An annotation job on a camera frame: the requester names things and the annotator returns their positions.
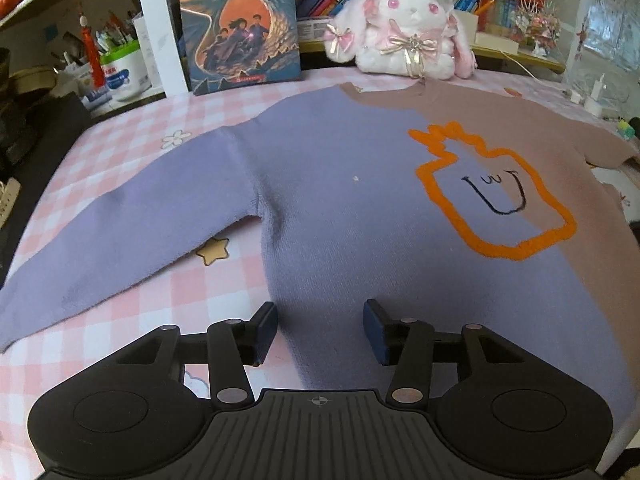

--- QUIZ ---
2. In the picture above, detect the pink flower bouquet decoration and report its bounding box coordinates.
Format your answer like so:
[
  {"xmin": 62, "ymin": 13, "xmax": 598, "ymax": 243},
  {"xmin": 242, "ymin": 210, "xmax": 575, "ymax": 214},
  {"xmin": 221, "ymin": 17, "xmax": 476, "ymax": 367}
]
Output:
[{"xmin": 511, "ymin": 0, "xmax": 561, "ymax": 58}]

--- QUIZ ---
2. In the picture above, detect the red tassel ornament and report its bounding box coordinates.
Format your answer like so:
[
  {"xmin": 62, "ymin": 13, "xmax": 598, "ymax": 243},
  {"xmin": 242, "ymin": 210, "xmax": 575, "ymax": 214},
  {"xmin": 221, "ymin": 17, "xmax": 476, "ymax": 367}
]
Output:
[{"xmin": 79, "ymin": 14, "xmax": 105, "ymax": 89}]

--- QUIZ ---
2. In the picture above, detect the white pink plush bunny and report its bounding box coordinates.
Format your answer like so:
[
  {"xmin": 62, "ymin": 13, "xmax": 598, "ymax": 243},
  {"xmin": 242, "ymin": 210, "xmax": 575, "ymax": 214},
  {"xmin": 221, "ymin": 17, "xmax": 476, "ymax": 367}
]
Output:
[{"xmin": 323, "ymin": 0, "xmax": 476, "ymax": 80}]

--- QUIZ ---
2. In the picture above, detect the white small storage box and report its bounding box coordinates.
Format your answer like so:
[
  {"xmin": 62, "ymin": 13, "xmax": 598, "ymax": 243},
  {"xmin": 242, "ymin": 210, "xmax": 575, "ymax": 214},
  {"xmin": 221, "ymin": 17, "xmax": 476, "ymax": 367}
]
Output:
[{"xmin": 454, "ymin": 10, "xmax": 478, "ymax": 44}]

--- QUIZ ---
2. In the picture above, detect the white pen holder tub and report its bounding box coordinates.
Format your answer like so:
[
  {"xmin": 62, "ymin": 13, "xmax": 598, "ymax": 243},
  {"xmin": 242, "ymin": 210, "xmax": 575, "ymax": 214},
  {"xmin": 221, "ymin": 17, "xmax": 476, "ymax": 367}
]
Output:
[{"xmin": 100, "ymin": 40, "xmax": 151, "ymax": 102}]

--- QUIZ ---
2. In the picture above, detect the white charger with cable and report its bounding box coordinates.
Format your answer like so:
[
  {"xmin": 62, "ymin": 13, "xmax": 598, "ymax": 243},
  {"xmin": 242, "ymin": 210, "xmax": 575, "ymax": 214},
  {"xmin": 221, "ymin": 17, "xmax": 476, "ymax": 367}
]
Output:
[{"xmin": 500, "ymin": 50, "xmax": 606, "ymax": 118}]

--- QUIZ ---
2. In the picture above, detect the Harry Potter book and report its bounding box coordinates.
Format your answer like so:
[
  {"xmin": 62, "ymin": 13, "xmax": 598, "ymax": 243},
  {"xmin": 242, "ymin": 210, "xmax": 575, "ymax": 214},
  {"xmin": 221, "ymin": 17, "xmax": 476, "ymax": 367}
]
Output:
[{"xmin": 179, "ymin": 0, "xmax": 302, "ymax": 96}]

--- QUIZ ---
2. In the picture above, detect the purple and brown knit sweater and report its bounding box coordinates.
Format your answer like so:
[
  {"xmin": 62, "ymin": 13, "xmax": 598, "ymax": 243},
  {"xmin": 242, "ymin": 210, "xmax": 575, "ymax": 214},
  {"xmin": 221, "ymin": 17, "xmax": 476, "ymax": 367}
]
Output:
[{"xmin": 1, "ymin": 81, "xmax": 639, "ymax": 406}]

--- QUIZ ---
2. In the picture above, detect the white shelf post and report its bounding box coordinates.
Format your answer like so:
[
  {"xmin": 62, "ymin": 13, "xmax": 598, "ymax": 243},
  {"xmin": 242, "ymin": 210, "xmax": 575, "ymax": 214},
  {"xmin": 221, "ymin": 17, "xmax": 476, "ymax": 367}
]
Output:
[{"xmin": 140, "ymin": 0, "xmax": 189, "ymax": 96}]

